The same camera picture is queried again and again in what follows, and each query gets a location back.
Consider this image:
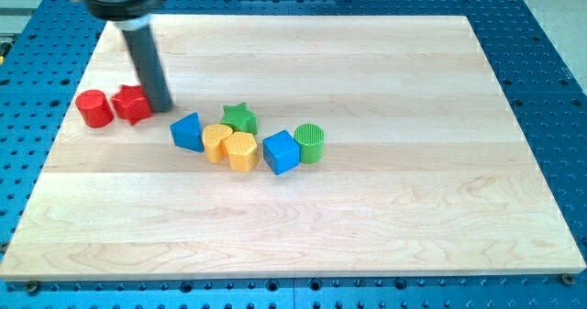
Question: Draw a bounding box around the red cylinder block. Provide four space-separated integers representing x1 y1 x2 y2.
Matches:
75 89 114 128

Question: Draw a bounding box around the light wooden board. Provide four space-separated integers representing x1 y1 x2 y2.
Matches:
1 15 585 281

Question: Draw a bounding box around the yellow heart block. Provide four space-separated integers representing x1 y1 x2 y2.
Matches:
202 124 233 163

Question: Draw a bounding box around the blue triangle block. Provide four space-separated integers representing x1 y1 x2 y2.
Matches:
170 112 204 152

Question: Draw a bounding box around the yellow hexagon block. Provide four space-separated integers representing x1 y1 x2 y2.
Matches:
225 132 259 172

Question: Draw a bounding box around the green cylinder block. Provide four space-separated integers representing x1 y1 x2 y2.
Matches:
293 124 325 163

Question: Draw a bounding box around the blue cube block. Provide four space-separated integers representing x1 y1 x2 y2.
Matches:
262 130 300 175

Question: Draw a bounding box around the red star block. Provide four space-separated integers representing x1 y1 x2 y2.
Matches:
111 84 153 126

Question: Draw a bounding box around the green star block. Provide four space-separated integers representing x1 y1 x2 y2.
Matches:
220 103 258 135

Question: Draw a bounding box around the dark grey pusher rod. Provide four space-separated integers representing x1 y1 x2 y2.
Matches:
122 25 173 113

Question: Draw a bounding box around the blue perforated metal table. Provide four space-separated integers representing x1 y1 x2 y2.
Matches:
1 0 586 308

